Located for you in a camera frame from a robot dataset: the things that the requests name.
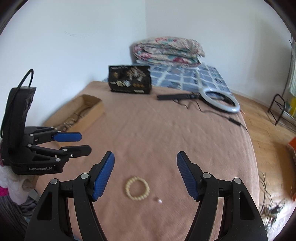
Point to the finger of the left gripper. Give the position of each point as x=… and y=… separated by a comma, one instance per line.
x=67, y=137
x=76, y=151

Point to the black folded tripod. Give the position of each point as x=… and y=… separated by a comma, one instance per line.
x=182, y=96

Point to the black metal rack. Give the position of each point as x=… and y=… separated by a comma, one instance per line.
x=282, y=107

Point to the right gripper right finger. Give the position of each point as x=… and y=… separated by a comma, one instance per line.
x=240, y=217

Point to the cardboard box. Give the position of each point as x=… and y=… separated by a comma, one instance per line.
x=89, y=108

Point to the orange gift box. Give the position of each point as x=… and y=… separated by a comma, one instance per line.
x=292, y=145

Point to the black printed gift box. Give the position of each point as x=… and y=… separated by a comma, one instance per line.
x=131, y=79

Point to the red strap wristwatch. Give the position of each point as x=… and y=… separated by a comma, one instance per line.
x=68, y=123

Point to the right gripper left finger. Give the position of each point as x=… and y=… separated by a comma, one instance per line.
x=51, y=218

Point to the folded floral quilt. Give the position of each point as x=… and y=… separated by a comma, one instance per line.
x=169, y=51

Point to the blue checkered bed sheet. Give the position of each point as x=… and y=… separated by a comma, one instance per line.
x=188, y=79

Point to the white ring light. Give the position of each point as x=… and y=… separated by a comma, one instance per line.
x=220, y=100

